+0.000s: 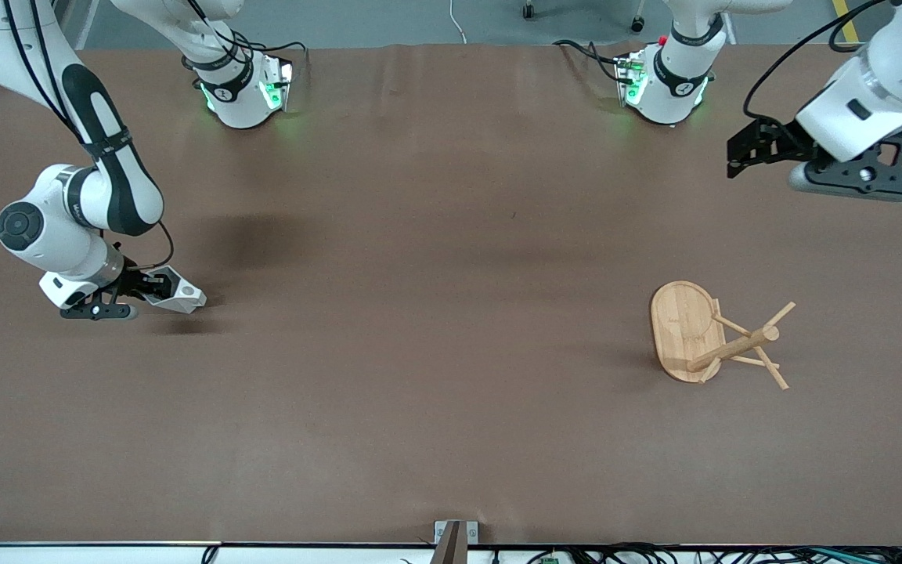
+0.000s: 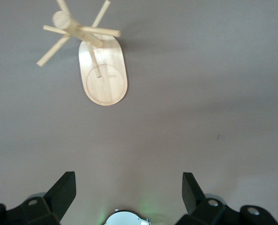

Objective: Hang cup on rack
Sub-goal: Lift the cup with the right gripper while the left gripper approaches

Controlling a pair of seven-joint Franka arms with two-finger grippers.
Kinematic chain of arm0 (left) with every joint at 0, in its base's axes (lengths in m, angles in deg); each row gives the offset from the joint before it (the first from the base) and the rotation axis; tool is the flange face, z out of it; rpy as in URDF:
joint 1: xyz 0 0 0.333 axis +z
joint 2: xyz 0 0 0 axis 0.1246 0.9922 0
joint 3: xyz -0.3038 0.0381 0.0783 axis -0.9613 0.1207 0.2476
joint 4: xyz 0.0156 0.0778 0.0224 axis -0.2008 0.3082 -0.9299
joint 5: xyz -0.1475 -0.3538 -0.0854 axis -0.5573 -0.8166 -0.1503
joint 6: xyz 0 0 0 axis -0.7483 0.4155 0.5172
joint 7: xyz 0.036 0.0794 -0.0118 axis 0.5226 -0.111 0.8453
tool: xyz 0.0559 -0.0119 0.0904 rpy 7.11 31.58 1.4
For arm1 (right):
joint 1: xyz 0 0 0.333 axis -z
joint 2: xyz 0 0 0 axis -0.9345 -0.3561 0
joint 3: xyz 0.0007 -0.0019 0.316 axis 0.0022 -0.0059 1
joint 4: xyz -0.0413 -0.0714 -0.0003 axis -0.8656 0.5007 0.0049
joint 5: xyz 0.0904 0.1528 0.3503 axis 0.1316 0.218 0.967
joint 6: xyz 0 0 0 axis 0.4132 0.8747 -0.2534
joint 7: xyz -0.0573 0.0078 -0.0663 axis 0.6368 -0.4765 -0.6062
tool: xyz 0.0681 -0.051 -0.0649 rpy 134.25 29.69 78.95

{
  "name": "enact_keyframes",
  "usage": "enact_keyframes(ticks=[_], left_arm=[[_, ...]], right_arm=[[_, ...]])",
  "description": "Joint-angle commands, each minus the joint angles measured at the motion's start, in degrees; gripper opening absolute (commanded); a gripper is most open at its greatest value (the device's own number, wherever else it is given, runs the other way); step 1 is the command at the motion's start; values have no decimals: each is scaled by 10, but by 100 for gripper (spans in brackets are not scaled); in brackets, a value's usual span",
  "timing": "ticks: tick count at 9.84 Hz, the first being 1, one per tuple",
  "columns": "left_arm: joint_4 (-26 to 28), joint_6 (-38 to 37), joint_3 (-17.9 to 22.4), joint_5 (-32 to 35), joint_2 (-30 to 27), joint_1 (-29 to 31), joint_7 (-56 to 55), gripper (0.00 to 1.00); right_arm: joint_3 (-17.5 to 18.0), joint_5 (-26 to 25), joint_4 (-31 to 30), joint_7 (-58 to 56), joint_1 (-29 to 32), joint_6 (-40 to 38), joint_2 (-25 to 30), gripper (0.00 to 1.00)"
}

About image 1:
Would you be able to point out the black caster wheel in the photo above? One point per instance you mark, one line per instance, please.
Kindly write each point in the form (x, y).
(637, 23)
(528, 9)

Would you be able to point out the brown mounting strut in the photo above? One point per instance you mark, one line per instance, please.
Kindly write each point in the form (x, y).
(451, 548)

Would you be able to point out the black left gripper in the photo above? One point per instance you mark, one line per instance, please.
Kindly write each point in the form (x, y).
(781, 139)

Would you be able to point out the wooden cup rack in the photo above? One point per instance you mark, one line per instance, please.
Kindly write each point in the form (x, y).
(682, 325)

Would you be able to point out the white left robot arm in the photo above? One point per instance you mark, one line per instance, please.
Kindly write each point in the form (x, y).
(670, 86)

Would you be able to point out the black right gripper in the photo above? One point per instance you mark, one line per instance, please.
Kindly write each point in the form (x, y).
(129, 280)

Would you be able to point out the grey metal bracket plate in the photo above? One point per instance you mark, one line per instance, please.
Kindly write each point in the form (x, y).
(472, 533)

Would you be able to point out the white faceted cup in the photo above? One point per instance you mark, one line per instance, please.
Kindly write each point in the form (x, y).
(181, 296)

